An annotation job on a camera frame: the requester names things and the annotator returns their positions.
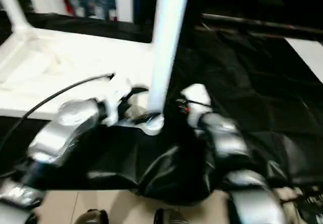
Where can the white plastic table top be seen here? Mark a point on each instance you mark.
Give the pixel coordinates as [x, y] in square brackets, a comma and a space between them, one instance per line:
[63, 57]

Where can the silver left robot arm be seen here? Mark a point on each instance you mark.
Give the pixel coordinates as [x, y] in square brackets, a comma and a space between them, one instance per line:
[63, 128]

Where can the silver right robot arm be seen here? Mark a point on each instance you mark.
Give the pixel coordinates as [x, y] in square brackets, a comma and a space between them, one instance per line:
[227, 138]

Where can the black work mat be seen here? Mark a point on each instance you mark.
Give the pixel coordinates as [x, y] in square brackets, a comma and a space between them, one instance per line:
[252, 82]

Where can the black robot foot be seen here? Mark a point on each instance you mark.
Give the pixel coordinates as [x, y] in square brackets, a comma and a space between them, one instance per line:
[90, 217]

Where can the white flat board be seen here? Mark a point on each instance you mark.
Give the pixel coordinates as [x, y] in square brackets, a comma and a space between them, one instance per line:
[308, 55]

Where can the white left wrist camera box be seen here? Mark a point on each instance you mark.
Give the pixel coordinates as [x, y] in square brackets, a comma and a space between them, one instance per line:
[118, 92]

